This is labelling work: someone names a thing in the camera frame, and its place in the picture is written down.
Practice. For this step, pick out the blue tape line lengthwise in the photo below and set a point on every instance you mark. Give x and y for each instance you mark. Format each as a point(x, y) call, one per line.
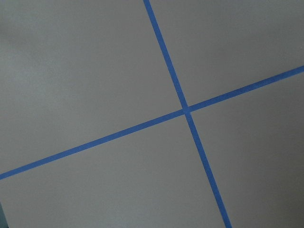
point(187, 114)

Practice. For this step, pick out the blue tape line crosswise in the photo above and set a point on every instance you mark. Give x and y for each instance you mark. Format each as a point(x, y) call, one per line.
point(153, 122)

